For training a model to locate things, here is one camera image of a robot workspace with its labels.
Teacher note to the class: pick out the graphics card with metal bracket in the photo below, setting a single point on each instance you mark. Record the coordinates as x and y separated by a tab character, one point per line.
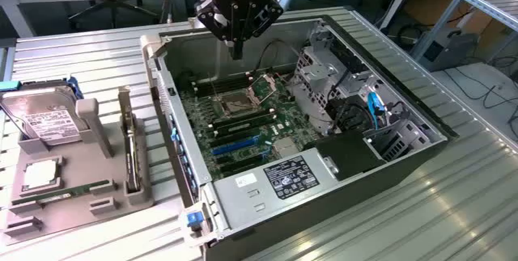
130	139

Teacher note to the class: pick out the thin metal locking lever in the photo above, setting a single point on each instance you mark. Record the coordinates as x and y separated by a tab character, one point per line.
214	86

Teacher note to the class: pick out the silver drive cage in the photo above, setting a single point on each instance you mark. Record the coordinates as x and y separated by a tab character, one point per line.
319	73

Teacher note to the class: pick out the metal socket cover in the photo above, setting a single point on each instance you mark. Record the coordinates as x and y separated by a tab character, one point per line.
263	88

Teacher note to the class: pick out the CPU socket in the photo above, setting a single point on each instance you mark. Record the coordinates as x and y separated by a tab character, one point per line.
236	106

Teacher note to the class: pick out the green Dell motherboard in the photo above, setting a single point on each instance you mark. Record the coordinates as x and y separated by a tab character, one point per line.
285	112

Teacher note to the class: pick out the seated RAM stick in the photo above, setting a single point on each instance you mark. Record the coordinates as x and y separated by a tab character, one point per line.
243	123

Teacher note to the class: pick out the long black expansion slot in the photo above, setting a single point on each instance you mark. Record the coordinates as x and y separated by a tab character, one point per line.
230	139
243	158
243	167

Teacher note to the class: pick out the blue expansion slot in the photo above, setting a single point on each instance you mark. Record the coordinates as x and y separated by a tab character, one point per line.
236	146

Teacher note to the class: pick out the silver finned chipset heatsink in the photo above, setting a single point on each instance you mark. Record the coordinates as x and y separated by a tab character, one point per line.
286	148

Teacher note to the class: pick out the black plastic shroud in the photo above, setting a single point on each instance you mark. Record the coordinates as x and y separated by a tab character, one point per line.
347	154

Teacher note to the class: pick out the silver hard disk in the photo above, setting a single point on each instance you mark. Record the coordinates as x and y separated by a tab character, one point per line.
44	112

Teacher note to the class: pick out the perforated silver disk bay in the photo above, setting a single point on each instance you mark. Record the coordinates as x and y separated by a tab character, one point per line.
397	147

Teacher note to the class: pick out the grey printed parts rack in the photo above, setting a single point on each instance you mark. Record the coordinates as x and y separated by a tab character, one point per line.
80	176

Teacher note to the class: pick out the grey power supply unit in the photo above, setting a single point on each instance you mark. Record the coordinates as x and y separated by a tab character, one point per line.
239	206

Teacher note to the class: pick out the blue case latch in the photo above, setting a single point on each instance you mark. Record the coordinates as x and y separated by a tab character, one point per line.
194	218

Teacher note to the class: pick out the silver CPU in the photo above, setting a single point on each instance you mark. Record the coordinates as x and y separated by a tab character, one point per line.
39	174

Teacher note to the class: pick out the open black PC case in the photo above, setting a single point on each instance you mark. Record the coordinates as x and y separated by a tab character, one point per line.
343	212

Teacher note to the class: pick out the green loose RAM stick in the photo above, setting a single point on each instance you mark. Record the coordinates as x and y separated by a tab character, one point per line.
60	193

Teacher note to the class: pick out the aluminium slat table frame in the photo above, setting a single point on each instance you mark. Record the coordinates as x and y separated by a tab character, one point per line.
485	3

